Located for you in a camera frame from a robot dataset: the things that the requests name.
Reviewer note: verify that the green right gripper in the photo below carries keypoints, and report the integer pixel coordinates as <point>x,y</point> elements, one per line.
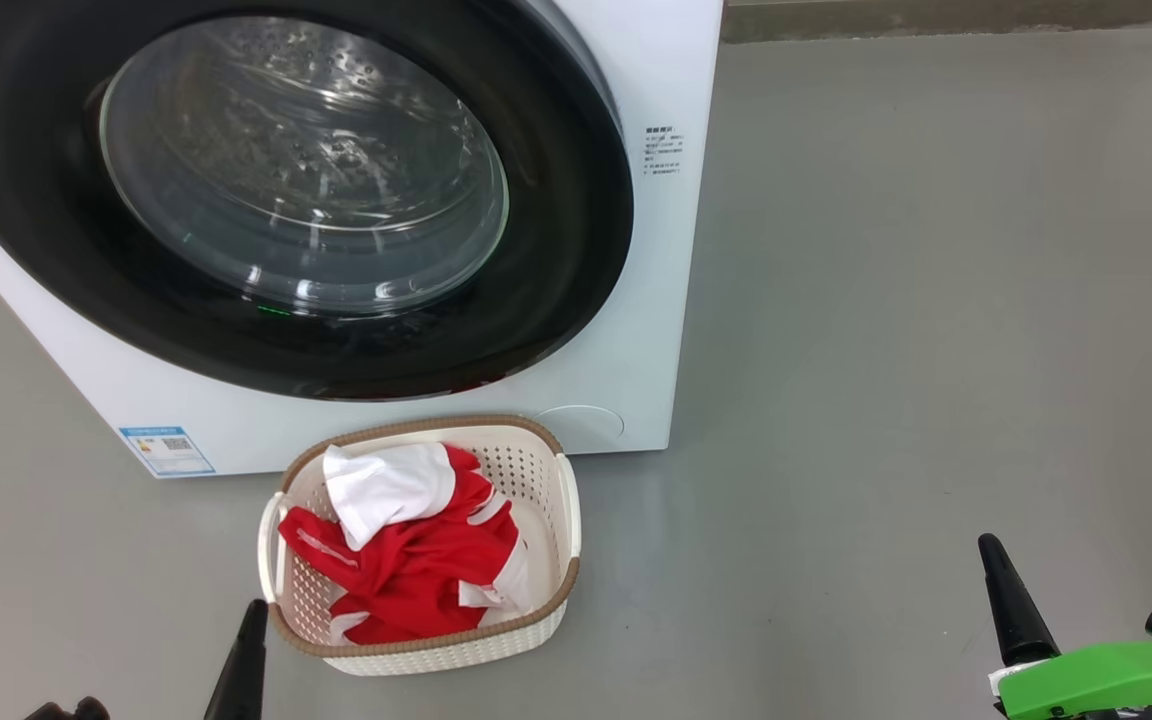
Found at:
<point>1106,680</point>

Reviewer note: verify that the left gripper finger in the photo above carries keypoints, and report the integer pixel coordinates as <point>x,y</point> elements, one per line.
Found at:
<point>241,670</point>

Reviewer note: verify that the red and white garment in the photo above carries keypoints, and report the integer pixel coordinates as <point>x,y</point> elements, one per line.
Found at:
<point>426,570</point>

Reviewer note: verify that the black round glass washer door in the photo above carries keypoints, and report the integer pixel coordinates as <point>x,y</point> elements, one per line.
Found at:
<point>36,200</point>

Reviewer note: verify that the cream perforated laundry basket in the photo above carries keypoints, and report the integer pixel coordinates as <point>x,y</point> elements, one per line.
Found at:
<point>526,475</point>

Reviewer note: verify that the white front-load washing machine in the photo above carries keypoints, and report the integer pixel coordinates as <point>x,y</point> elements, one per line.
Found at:
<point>656,300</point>

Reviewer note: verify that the blue energy label sticker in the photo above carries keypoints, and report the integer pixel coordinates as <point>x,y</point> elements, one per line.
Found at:
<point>168,452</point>

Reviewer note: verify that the round filter cover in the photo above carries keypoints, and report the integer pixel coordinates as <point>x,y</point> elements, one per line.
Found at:
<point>581,428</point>

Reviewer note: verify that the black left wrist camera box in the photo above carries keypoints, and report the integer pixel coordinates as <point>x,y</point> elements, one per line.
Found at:
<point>71,711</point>

